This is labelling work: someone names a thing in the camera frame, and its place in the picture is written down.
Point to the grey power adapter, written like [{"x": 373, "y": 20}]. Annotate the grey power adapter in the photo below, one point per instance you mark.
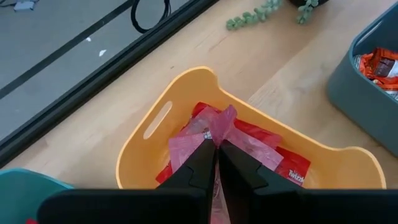
[{"x": 24, "y": 5}]

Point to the black aluminium table frame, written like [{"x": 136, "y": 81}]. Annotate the black aluminium table frame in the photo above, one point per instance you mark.
[{"x": 99, "y": 81}]

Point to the orange candy bar white label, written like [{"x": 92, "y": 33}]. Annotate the orange candy bar white label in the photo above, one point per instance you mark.
[{"x": 388, "y": 88}]

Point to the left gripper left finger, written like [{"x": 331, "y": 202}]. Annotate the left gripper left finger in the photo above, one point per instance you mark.
[{"x": 199, "y": 171}]

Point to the green plastic bin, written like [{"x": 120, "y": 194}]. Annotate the green plastic bin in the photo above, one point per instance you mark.
[{"x": 18, "y": 193}]

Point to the orange candy with dark print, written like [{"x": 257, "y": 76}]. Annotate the orange candy with dark print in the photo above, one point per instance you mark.
[{"x": 385, "y": 67}]

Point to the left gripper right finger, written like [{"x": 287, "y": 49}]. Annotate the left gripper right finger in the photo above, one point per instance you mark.
[{"x": 239, "y": 174}]

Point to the orange plastic bin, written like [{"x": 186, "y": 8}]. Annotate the orange plastic bin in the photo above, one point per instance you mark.
[{"x": 192, "y": 87}]

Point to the small green artificial plant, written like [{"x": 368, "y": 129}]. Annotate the small green artificial plant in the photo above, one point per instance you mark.
[{"x": 248, "y": 16}]

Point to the red candy packet white print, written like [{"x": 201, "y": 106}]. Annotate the red candy packet white print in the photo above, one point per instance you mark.
[{"x": 227, "y": 124}]

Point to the dark blue plastic bin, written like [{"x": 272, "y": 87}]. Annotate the dark blue plastic bin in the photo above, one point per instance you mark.
[{"x": 357, "y": 102}]

